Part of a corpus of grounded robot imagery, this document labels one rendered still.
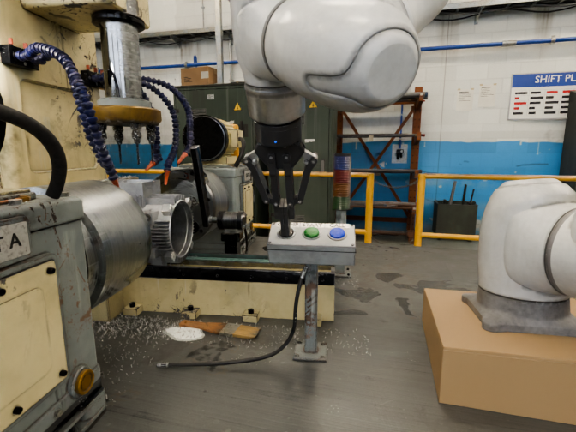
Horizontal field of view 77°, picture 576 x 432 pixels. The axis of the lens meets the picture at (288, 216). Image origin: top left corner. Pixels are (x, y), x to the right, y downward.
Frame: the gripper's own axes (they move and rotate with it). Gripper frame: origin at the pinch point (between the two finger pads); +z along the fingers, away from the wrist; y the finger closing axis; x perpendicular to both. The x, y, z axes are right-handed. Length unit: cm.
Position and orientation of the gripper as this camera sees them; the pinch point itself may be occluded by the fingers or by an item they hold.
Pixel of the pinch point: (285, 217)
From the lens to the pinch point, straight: 69.6
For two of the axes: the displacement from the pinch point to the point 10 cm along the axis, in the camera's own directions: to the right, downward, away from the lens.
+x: -1.1, 6.1, -7.9
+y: -9.9, -0.2, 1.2
